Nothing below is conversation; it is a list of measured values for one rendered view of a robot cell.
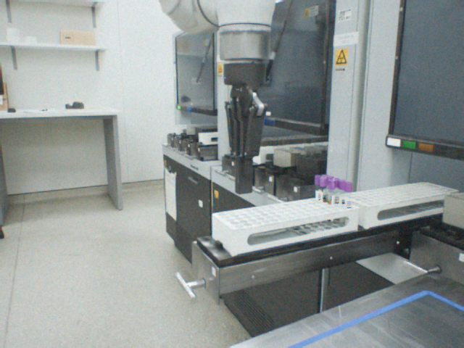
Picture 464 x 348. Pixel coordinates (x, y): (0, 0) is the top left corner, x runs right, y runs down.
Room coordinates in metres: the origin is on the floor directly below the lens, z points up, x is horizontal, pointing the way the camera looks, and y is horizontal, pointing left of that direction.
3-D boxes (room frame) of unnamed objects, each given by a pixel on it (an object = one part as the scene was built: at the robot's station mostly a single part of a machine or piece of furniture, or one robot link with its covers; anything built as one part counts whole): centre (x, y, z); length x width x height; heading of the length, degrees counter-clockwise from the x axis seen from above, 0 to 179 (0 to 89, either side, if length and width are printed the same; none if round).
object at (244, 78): (0.71, -0.02, 1.11); 0.08 x 0.07 x 0.09; 25
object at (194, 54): (2.35, -0.01, 1.28); 0.61 x 0.51 x 0.63; 25
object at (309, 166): (1.27, -0.26, 0.85); 0.12 x 0.02 x 0.06; 26
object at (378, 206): (0.89, -0.40, 0.83); 0.30 x 0.10 x 0.06; 115
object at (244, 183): (0.71, -0.03, 0.95); 0.03 x 0.01 x 0.07; 115
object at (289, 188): (1.37, -0.47, 0.78); 0.73 x 0.14 x 0.09; 115
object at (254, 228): (0.76, -0.12, 0.83); 0.30 x 0.10 x 0.06; 116
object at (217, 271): (0.81, -0.24, 0.78); 0.73 x 0.14 x 0.09; 115
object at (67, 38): (3.74, 1.40, 1.52); 0.29 x 0.22 x 0.12; 114
